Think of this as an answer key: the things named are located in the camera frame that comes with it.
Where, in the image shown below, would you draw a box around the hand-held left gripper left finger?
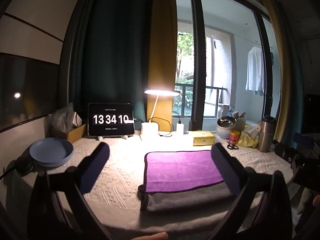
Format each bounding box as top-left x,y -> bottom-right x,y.
27,142 -> 118,240

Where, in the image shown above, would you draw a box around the hanging white shirt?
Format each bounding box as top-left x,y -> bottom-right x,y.
245,46 -> 265,96

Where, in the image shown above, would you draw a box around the yellow plastic bag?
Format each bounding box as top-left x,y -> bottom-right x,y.
236,127 -> 259,149

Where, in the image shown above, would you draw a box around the purple towel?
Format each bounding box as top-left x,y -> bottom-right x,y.
144,150 -> 225,194

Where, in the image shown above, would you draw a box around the white patterned tablecloth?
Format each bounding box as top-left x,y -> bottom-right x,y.
15,129 -> 300,233

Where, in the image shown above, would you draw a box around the white pot with steel bowl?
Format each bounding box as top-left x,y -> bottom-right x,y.
216,116 -> 237,140

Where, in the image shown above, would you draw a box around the yellow tissue packet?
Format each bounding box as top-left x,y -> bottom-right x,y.
192,130 -> 216,146

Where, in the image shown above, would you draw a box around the blue plate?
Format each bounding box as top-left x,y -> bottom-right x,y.
29,137 -> 75,167

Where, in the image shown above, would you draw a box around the clear plastic bags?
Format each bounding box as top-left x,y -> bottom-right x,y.
48,103 -> 82,133

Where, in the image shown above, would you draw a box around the dark green curtain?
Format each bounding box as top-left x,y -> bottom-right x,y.
69,0 -> 154,131

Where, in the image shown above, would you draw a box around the red and yellow can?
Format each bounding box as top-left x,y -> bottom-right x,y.
229,130 -> 241,146

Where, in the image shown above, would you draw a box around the black cable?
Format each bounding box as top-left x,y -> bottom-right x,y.
148,116 -> 173,138

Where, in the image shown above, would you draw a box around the white utensil holder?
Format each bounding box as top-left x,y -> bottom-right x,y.
231,111 -> 247,132

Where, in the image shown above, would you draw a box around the white tablet stand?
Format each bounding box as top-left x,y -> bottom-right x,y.
97,134 -> 131,141

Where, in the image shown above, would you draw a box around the yellow curtain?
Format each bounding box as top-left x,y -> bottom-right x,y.
252,0 -> 304,142
146,0 -> 179,128

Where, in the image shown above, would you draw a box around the grey towel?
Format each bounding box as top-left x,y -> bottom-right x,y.
137,181 -> 237,212

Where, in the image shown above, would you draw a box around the person's left hand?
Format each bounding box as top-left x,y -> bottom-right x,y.
132,232 -> 168,240

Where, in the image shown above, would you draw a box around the white desk lamp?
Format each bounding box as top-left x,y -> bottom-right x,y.
139,89 -> 180,141

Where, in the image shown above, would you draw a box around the white cloth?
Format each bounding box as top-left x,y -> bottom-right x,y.
297,187 -> 316,214

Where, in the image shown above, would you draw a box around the stainless steel tumbler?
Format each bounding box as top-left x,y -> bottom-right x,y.
258,115 -> 277,153

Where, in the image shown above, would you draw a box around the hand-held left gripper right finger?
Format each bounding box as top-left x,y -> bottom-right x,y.
209,142 -> 293,240

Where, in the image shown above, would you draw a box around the dark wall screen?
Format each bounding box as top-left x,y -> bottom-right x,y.
0,52 -> 61,133

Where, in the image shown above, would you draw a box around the black tablet with clock display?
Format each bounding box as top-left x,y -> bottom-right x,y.
87,102 -> 136,137

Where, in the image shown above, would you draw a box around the black round object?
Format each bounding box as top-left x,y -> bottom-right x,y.
14,155 -> 36,176

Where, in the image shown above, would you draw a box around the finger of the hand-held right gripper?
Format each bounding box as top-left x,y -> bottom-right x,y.
274,142 -> 299,165

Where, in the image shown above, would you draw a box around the balcony railing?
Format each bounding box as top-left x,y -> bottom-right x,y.
174,83 -> 228,117

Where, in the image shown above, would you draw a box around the cardboard box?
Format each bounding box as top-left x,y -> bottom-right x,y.
51,124 -> 87,144

